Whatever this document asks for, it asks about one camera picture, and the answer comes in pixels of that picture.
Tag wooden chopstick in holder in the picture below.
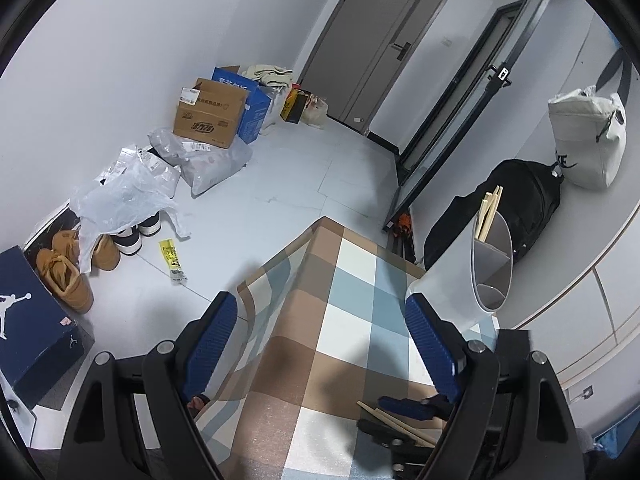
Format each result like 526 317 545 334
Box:
478 185 503 242
474 193 494 240

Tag navy jordan shoe box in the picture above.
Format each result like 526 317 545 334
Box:
0 246 94 411

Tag red yellow paper bag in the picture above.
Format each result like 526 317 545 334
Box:
280 84 310 124

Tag clear plastic bag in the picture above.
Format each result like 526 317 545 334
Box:
70 148 191 273

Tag tan suede shoes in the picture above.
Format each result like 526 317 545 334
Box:
36 230 120 314

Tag grey plastic mailer bag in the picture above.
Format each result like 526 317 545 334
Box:
148 128 253 197

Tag wooden chopstick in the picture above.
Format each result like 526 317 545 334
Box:
356 400 437 448
478 185 503 242
474 193 494 240

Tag white sack with cloth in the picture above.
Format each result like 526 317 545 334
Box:
242 64 294 134

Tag black white sneakers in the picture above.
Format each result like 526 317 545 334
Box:
112 212 160 256

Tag beige hanging bag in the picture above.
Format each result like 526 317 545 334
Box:
548 86 627 191

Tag black hanging backpack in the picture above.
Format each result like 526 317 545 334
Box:
423 159 564 269

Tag checkered table mat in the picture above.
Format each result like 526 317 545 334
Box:
192 216 501 480

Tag person's left hand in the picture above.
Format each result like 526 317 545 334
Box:
188 393 209 417

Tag black framed glass door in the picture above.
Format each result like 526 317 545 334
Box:
383 0 550 232

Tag yellow wrapper on floor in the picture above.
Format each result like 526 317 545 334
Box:
158 240 188 285

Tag beige plastic bag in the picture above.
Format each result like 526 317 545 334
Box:
300 94 329 129

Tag brown cardboard box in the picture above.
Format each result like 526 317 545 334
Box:
174 78 247 148

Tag grey entrance door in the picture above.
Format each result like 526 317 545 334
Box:
299 0 447 133

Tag blue cardboard box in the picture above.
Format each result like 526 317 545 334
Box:
212 67 271 144

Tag white oval utensil holder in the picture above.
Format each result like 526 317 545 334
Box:
407 214 513 333

